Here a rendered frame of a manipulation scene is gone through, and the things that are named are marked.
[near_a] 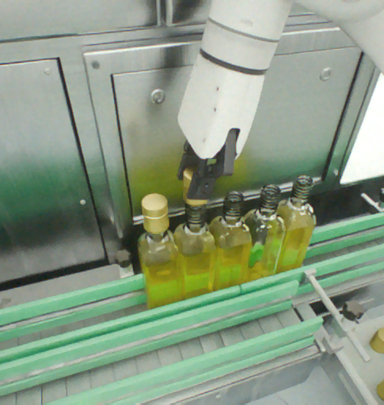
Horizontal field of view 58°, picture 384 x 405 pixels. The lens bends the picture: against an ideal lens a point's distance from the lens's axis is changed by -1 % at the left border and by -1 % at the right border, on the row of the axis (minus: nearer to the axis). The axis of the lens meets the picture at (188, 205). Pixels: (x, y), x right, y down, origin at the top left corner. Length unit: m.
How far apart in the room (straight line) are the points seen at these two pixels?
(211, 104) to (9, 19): 0.25
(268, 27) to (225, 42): 0.04
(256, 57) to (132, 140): 0.26
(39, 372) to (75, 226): 0.25
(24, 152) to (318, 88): 0.48
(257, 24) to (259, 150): 0.33
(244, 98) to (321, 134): 0.36
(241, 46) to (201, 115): 0.08
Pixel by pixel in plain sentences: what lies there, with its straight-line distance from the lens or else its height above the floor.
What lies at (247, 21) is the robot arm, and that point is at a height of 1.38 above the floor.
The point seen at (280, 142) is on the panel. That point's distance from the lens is 0.66.
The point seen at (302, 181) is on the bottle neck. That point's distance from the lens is 0.57.
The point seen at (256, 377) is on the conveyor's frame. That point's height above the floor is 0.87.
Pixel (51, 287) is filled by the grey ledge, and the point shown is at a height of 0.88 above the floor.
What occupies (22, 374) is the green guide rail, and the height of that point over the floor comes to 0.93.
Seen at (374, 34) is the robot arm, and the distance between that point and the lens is 0.45.
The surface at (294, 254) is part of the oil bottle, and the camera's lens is 0.63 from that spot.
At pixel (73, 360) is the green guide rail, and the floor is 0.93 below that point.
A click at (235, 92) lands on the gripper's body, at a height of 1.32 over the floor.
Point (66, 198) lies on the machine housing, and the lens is 0.64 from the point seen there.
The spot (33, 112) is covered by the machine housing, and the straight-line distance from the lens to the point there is 0.56.
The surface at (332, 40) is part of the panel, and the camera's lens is 0.61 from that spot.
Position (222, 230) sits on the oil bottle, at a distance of 0.52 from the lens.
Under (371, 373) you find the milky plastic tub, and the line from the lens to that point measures 0.83.
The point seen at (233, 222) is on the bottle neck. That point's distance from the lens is 0.52.
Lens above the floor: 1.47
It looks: 42 degrees down
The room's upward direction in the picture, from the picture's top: straight up
